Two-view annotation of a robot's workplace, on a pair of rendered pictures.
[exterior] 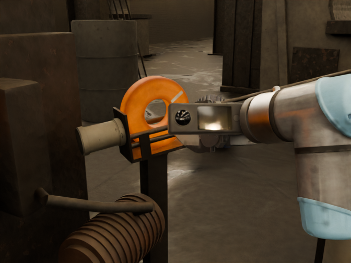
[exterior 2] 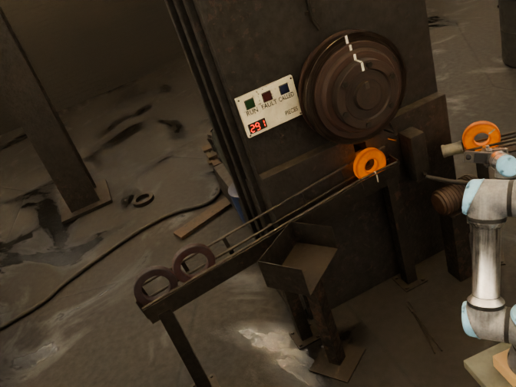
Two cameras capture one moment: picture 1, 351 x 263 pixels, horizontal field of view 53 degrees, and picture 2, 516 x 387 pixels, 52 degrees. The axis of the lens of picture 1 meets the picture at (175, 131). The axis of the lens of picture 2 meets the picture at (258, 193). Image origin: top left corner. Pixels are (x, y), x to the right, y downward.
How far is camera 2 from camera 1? 1.91 m
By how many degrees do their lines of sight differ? 48
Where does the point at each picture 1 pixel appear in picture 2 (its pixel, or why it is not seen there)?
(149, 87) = (475, 128)
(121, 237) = (455, 194)
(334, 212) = not seen: hidden behind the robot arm
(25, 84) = (418, 134)
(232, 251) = not seen: outside the picture
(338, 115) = (498, 170)
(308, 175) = not seen: hidden behind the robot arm
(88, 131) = (445, 148)
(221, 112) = (483, 156)
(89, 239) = (441, 193)
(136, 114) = (468, 140)
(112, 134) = (456, 149)
